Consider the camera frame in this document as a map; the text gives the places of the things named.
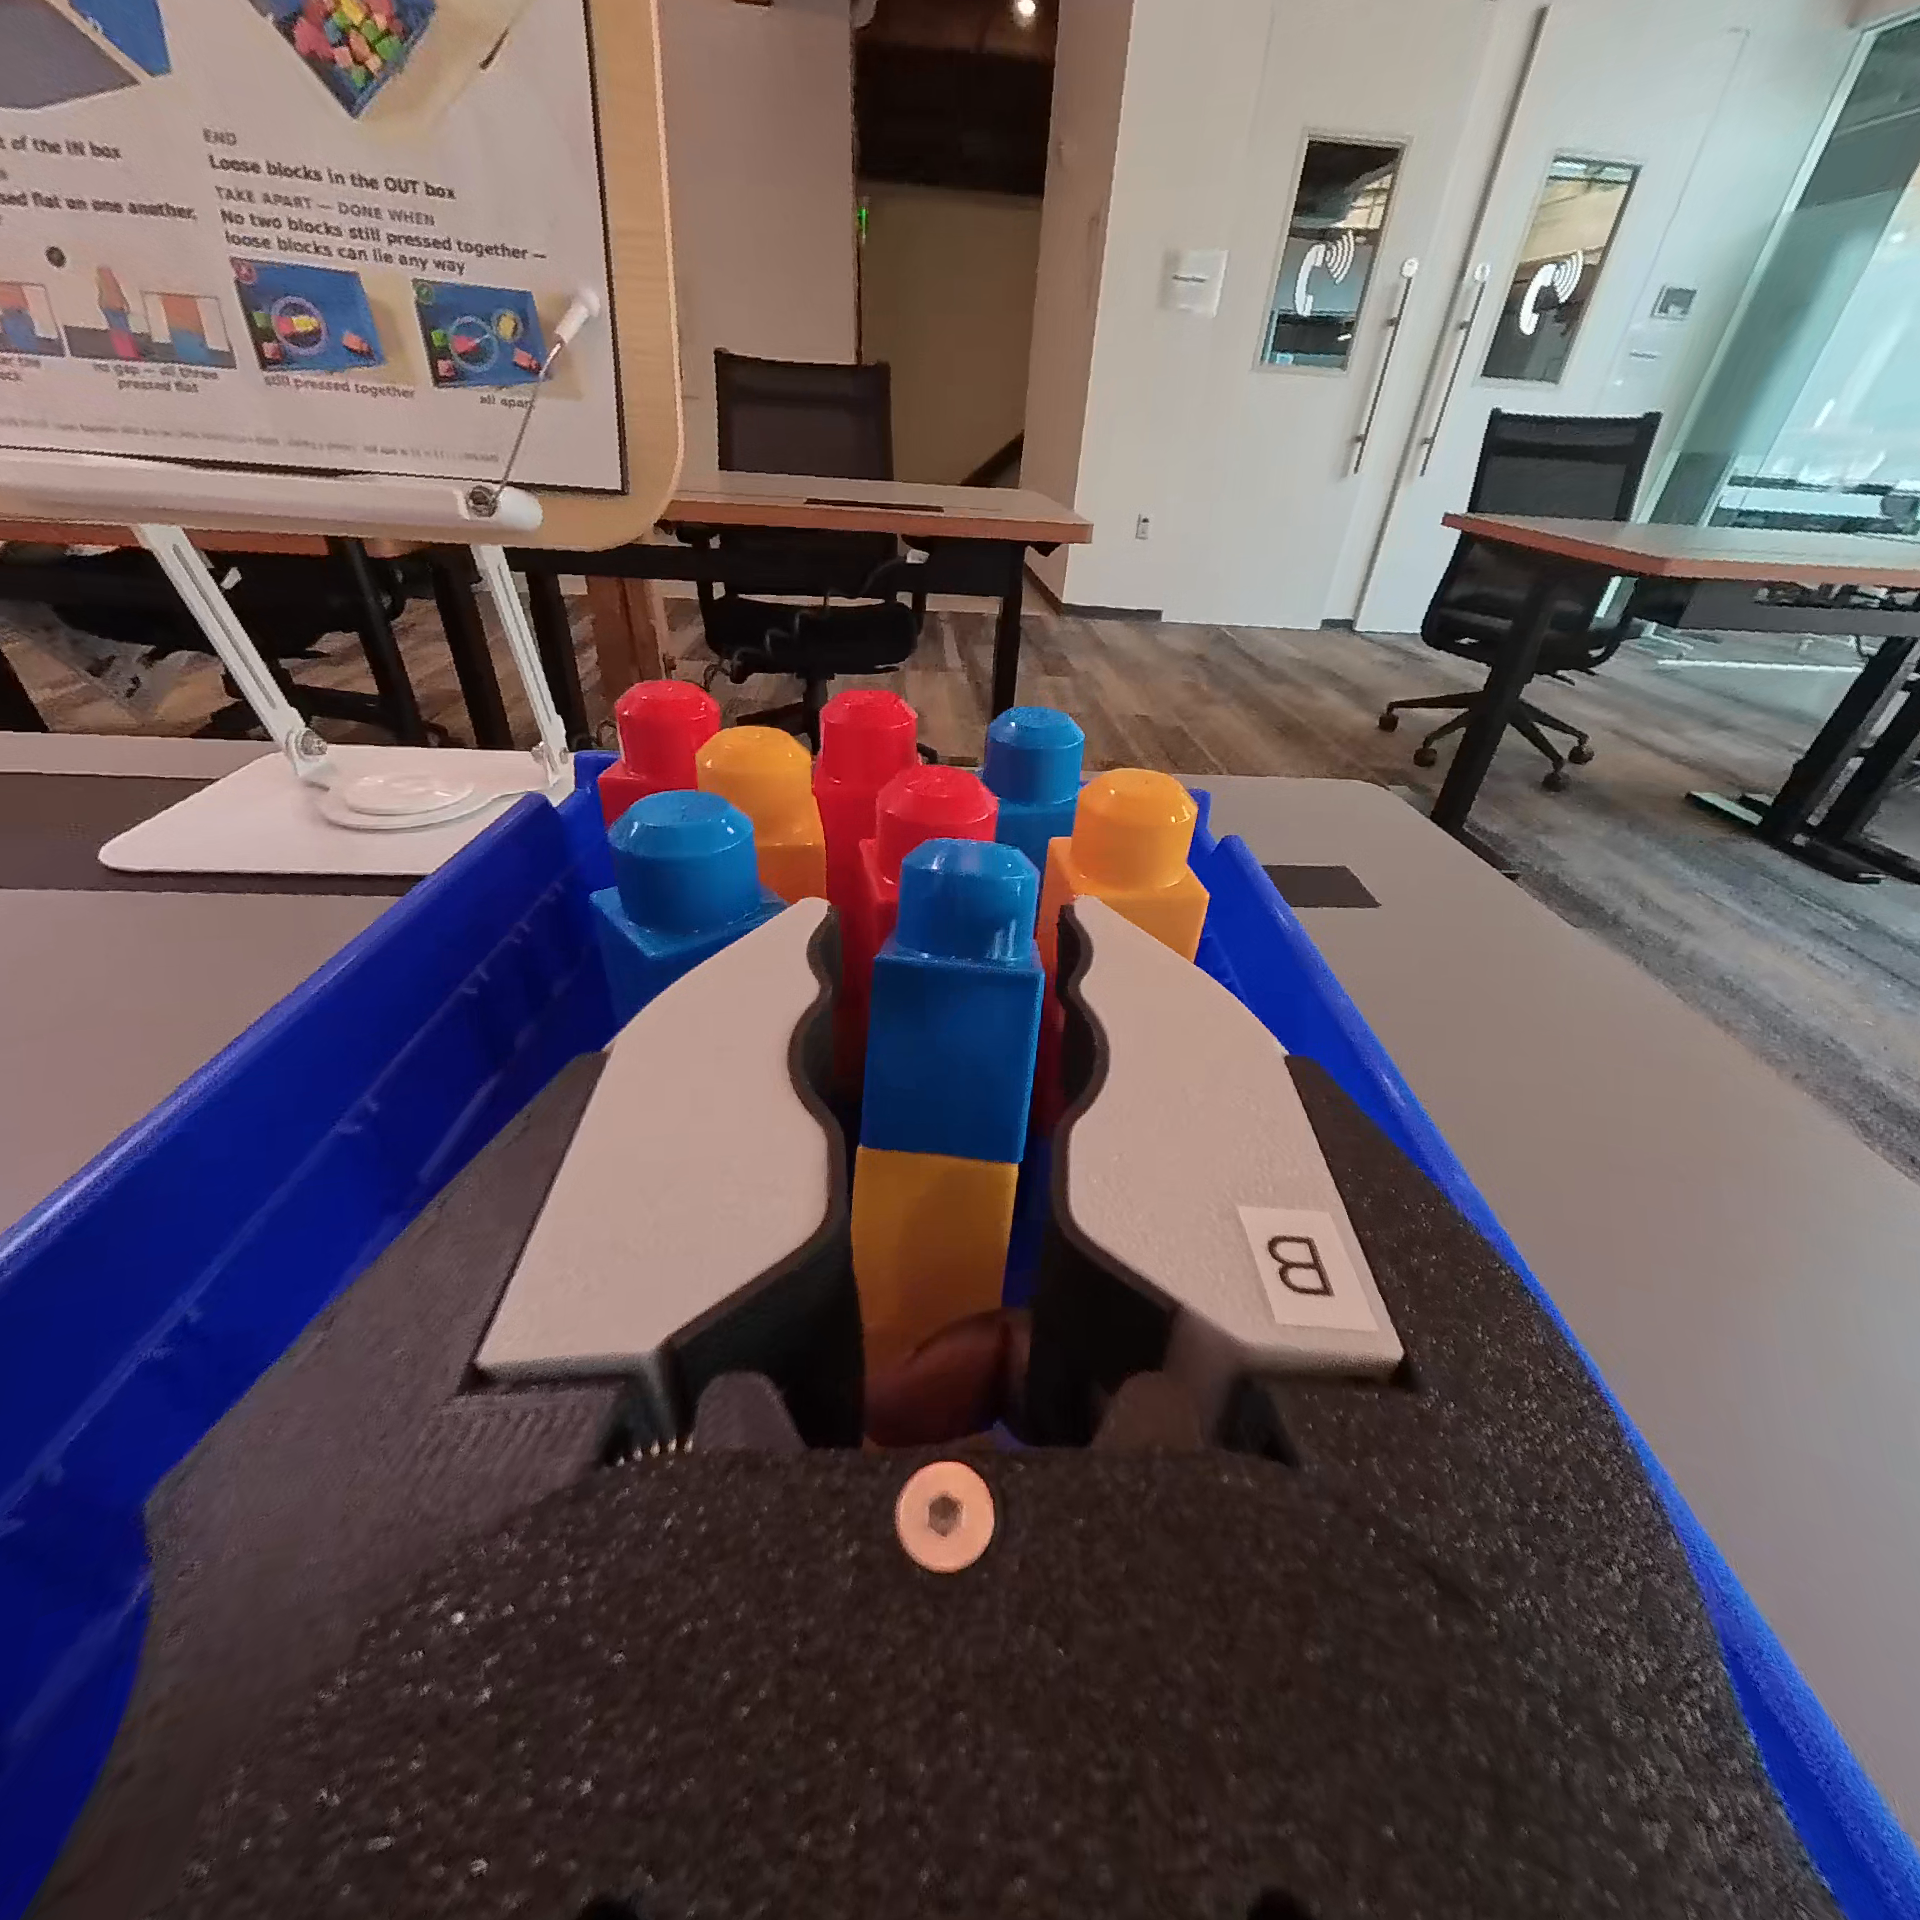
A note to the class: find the printed instruction poster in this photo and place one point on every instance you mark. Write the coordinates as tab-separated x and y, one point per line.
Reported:
301	196

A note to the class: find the orange toy block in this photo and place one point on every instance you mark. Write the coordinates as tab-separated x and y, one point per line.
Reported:
931	1230

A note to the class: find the black tape strip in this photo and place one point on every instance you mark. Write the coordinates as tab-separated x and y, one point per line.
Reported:
1329	889

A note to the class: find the white door with glass pane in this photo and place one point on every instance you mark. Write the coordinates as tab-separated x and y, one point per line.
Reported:
1501	479
1245	451

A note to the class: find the glass partition wall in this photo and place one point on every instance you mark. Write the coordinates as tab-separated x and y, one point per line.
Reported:
1802	330

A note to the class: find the white wall sign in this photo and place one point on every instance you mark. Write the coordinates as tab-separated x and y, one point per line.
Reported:
1196	282

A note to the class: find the blue toy block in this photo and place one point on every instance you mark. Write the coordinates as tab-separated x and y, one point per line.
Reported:
955	1051

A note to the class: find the wooden top desk black legs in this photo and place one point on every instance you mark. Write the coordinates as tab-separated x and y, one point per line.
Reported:
1725	548
375	631
899	503

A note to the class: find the cluster of stacked block towers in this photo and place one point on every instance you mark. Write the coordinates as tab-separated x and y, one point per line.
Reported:
750	810

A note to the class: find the small grey wall sign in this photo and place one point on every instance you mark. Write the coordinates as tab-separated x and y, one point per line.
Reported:
1674	301

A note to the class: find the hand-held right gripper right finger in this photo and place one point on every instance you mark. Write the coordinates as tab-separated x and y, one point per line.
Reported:
1201	1139

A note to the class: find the blue plastic bin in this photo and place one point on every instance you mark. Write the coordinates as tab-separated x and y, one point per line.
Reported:
225	1171

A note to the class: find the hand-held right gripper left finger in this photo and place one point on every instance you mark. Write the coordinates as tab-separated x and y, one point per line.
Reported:
676	1171

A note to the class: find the red toy block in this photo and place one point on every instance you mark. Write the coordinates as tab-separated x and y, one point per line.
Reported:
945	1381

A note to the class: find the black mesh office chair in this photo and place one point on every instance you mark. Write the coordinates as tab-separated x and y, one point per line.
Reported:
1560	496
802	422

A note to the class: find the light wooden backing board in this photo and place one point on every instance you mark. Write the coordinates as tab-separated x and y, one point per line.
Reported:
638	224

